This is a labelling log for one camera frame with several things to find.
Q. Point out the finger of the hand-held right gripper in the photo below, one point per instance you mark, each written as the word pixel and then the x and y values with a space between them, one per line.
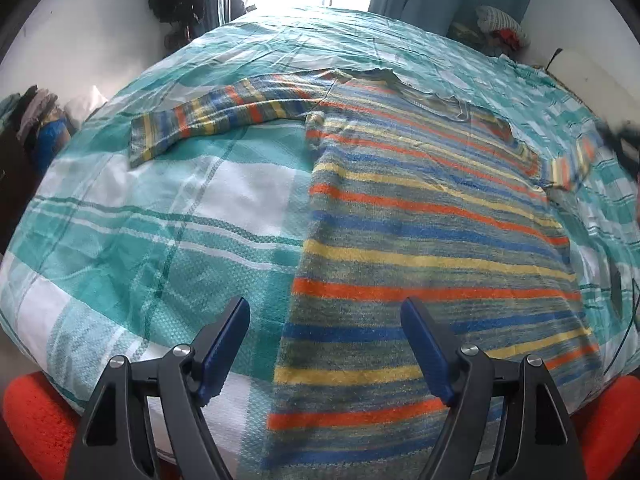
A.
pixel 624 142

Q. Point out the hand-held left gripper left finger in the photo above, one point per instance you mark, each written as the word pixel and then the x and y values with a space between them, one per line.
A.
pixel 227 332

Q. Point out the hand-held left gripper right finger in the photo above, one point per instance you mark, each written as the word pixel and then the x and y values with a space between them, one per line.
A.
pixel 422 335

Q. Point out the striped knit sweater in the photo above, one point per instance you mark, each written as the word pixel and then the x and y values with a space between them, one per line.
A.
pixel 430 240

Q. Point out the pile of clothes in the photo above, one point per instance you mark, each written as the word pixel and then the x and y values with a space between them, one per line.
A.
pixel 35 105

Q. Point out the bed with teal plaid sheet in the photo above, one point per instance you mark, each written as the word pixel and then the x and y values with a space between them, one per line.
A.
pixel 165 240

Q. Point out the striped cloth bundle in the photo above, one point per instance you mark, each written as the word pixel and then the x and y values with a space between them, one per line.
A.
pixel 500 22

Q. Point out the orange fuzzy cloth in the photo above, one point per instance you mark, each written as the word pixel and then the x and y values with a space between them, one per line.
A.
pixel 35 420

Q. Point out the blue bag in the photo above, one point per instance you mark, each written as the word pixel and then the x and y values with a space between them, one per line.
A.
pixel 52 142

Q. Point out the white pillow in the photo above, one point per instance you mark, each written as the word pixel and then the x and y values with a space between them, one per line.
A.
pixel 85 105

